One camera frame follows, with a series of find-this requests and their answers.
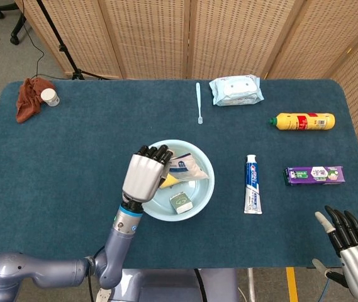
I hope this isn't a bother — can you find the yellow floor tape strip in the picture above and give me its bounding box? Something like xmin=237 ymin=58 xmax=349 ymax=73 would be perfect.
xmin=286 ymin=267 xmax=299 ymax=302

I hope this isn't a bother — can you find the blue table cloth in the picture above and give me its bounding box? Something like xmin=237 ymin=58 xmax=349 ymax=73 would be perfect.
xmin=0 ymin=79 xmax=358 ymax=270

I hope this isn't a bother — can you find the brown cloth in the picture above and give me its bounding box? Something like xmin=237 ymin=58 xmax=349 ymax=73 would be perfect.
xmin=15 ymin=77 xmax=57 ymax=124

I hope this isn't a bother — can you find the black tripod stand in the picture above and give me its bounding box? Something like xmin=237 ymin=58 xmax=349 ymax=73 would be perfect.
xmin=35 ymin=0 xmax=110 ymax=81

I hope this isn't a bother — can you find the green yellow sponge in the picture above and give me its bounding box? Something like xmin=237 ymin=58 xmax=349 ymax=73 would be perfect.
xmin=159 ymin=172 xmax=182 ymax=190

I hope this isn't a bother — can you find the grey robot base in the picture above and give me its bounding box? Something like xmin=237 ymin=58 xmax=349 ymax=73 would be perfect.
xmin=96 ymin=267 xmax=241 ymax=302

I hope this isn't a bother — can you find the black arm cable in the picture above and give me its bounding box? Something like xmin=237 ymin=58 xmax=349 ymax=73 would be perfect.
xmin=86 ymin=245 xmax=109 ymax=302

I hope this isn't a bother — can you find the yellow bottle green cap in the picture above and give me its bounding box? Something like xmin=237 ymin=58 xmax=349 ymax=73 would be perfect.
xmin=268 ymin=112 xmax=336 ymax=131

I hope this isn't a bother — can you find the small green tissue pack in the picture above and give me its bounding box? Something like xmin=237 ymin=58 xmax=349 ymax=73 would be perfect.
xmin=169 ymin=190 xmax=194 ymax=215

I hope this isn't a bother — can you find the blue white toothpaste tube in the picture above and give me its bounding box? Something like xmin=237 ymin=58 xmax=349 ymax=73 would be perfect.
xmin=243 ymin=154 xmax=264 ymax=215

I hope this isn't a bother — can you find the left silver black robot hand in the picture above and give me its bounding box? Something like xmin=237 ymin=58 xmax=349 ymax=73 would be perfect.
xmin=121 ymin=144 xmax=175 ymax=203

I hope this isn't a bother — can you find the light blue plastic basin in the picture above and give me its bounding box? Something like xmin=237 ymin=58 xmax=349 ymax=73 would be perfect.
xmin=139 ymin=139 xmax=216 ymax=222

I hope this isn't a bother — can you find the purple toothpaste box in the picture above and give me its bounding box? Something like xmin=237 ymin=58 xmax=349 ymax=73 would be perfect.
xmin=282 ymin=165 xmax=345 ymax=187

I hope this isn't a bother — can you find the black office chair base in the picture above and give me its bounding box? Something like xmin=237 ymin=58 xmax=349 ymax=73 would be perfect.
xmin=0 ymin=0 xmax=28 ymax=46

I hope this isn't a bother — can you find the wet wipes pack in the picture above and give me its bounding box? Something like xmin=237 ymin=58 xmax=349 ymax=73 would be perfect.
xmin=208 ymin=74 xmax=265 ymax=107

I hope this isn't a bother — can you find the white refill pouch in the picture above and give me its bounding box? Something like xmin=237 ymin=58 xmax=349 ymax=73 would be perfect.
xmin=167 ymin=152 xmax=210 ymax=182

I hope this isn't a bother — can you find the small white jar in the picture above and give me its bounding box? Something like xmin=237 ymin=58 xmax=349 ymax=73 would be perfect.
xmin=40 ymin=88 xmax=60 ymax=108

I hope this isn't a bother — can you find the light blue toothbrush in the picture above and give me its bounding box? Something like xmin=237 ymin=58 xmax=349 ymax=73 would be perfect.
xmin=195 ymin=82 xmax=204 ymax=125

